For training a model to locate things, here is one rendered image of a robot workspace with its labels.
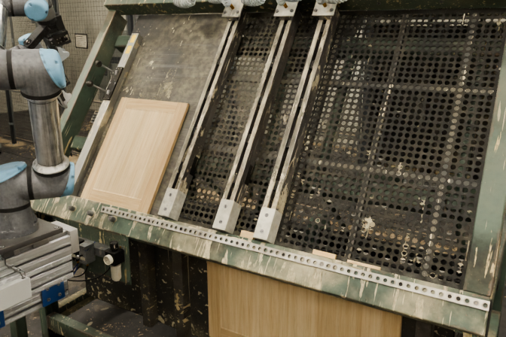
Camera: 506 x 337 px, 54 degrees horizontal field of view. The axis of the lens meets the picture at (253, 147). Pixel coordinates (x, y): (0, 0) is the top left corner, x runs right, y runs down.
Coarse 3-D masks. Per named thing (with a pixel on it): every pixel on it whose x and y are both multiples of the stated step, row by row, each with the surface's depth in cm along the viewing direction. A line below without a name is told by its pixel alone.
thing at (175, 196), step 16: (224, 0) 232; (240, 0) 241; (224, 16) 241; (240, 16) 242; (224, 32) 241; (240, 32) 243; (224, 48) 240; (224, 64) 235; (208, 80) 233; (224, 80) 237; (208, 96) 230; (208, 112) 228; (192, 128) 226; (208, 128) 229; (192, 144) 222; (192, 160) 222; (176, 176) 220; (192, 176) 223; (176, 192) 215; (160, 208) 215; (176, 208) 216
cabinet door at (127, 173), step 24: (120, 120) 256; (144, 120) 249; (168, 120) 242; (120, 144) 249; (144, 144) 242; (168, 144) 235; (96, 168) 249; (120, 168) 242; (144, 168) 236; (96, 192) 243; (120, 192) 236; (144, 192) 230
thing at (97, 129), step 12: (132, 48) 271; (120, 60) 271; (132, 60) 272; (120, 84) 267; (108, 108) 262; (96, 120) 260; (96, 132) 257; (84, 144) 257; (96, 144) 258; (84, 156) 253; (84, 168) 253
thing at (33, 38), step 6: (36, 30) 188; (42, 30) 187; (48, 30) 188; (30, 36) 188; (36, 36) 187; (42, 36) 188; (24, 42) 188; (30, 42) 187; (36, 42) 188; (30, 48) 187
